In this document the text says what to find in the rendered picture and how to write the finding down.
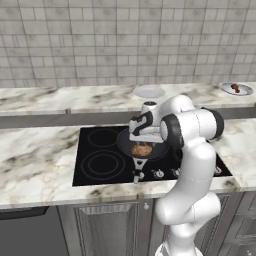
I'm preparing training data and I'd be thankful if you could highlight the brown chicken drumstick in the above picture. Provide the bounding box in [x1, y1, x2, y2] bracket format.
[230, 83, 242, 94]
[130, 142, 154, 158]

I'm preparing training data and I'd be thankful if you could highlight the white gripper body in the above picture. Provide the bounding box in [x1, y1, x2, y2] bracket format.
[128, 127, 161, 145]

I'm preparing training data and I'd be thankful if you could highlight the black dishwasher handle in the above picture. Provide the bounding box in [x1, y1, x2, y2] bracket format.
[0, 206, 50, 221]

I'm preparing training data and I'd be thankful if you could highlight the white round plate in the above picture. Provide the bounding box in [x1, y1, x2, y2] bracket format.
[219, 81, 255, 97]
[132, 84, 167, 100]

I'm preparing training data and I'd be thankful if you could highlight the dark grey dishwasher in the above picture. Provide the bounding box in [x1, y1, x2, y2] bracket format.
[0, 206, 70, 256]

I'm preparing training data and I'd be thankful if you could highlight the dark frying pan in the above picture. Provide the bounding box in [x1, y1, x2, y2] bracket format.
[116, 128, 171, 185]

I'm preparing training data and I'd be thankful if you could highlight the grey drawer run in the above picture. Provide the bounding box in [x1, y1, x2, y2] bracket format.
[216, 191, 256, 256]

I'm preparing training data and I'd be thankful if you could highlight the black glass hob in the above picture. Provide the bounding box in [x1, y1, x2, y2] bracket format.
[71, 124, 234, 187]

